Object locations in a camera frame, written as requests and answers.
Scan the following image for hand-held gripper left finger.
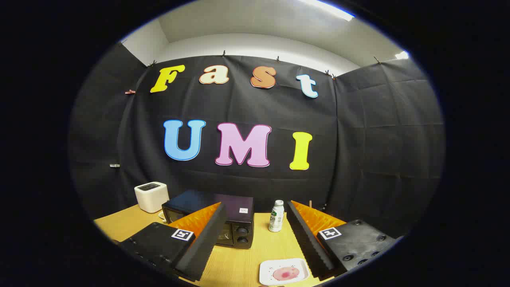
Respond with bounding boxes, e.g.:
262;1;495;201
120;202;228;282

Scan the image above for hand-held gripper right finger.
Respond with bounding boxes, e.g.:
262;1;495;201
286;201;399;279

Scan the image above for round pink ham slice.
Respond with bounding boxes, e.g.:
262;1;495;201
273;266;300;281

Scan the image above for black toaster oven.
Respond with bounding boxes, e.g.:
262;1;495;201
161;189;255;250

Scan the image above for white square plate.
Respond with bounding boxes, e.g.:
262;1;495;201
259;258;310;286

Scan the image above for white bread toaster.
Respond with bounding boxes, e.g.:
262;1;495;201
134;182;169;213

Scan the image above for white bottle green label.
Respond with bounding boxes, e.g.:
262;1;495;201
268;200;284;233

